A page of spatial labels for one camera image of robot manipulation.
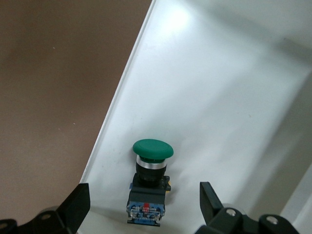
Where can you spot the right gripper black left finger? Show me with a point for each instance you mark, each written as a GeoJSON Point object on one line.
{"type": "Point", "coordinates": [70, 212]}

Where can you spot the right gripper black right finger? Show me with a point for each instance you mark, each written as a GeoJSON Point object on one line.
{"type": "Point", "coordinates": [214, 214]}

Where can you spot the green mushroom push button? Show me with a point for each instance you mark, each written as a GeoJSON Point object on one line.
{"type": "Point", "coordinates": [153, 147]}

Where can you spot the white cabinet drawer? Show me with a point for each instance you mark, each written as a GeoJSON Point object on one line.
{"type": "Point", "coordinates": [195, 97]}

